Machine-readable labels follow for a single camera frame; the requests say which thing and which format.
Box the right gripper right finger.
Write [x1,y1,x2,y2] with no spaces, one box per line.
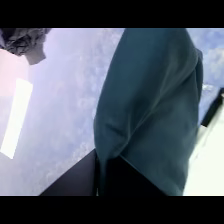
[105,154,168,196]

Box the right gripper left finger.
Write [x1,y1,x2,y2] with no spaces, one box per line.
[39,148,99,196]

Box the dark blue T-shirt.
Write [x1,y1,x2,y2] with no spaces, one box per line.
[92,28,205,196]

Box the white garment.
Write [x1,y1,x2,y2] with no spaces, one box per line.
[182,96,224,196]

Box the purple garment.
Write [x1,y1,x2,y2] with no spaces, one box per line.
[0,28,52,66]

